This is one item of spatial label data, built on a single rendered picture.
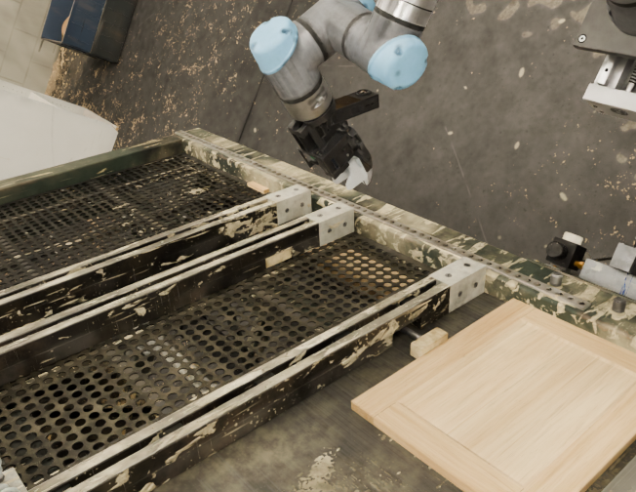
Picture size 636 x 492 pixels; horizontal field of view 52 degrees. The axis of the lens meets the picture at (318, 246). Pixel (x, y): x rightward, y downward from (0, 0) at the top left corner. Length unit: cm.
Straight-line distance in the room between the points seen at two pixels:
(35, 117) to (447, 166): 283
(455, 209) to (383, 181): 40
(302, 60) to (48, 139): 378
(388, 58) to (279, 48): 17
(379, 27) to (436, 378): 64
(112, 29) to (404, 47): 428
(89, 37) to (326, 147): 403
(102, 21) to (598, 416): 440
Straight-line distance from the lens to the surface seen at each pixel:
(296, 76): 100
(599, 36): 140
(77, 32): 500
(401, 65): 91
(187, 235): 167
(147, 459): 107
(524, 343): 136
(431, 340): 131
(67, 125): 470
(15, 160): 466
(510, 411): 120
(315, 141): 108
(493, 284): 151
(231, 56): 399
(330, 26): 100
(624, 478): 111
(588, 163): 247
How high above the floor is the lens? 222
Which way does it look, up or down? 46 degrees down
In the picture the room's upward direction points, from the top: 77 degrees counter-clockwise
